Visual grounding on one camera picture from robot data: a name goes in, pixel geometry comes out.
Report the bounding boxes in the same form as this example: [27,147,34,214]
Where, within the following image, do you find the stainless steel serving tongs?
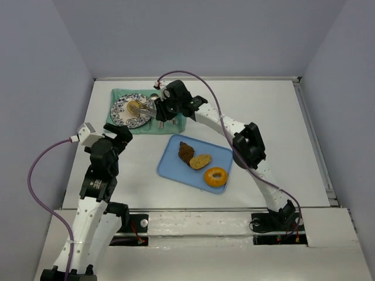
[137,101,156,119]

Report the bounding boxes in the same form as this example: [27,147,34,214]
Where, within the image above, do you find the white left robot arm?
[40,123,132,280]

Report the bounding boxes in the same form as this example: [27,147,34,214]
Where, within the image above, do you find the light blue plastic tray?
[157,134,233,194]

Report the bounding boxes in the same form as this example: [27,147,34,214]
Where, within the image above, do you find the steel spoon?
[149,93,159,129]

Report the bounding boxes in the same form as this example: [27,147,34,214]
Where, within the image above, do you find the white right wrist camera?
[154,81,171,101]

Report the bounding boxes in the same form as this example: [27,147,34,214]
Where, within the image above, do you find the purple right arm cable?
[155,70,302,239]

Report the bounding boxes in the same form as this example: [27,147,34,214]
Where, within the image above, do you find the glazed bagel ring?
[203,166,229,188]

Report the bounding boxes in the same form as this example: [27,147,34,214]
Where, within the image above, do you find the green cloth placemat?
[106,88,186,135]

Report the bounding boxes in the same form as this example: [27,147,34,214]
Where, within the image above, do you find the yellow muffin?
[127,101,140,115]

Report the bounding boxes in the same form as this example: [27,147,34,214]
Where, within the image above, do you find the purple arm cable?
[155,70,302,239]
[28,137,80,279]

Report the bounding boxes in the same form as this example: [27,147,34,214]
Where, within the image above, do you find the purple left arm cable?
[28,137,80,279]

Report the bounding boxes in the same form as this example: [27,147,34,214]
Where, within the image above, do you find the blue floral ceramic plate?
[109,93,155,129]

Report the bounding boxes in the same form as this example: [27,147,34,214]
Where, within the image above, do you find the sliced bread loaf piece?
[189,154,212,170]

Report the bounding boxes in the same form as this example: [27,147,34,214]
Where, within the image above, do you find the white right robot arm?
[154,79,302,232]

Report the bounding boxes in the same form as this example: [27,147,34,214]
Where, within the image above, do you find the light blue ceramic mug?
[176,114,186,126]

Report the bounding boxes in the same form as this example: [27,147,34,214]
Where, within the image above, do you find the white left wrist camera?
[77,122,104,148]

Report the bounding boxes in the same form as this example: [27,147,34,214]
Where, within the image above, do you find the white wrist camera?
[154,81,171,101]
[77,122,104,148]

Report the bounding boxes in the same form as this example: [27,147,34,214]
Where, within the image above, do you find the dark brown croissant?
[178,142,195,166]

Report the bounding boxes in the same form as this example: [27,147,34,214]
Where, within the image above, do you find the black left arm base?
[109,213,149,247]

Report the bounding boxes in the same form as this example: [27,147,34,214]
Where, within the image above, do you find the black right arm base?
[248,213,308,246]

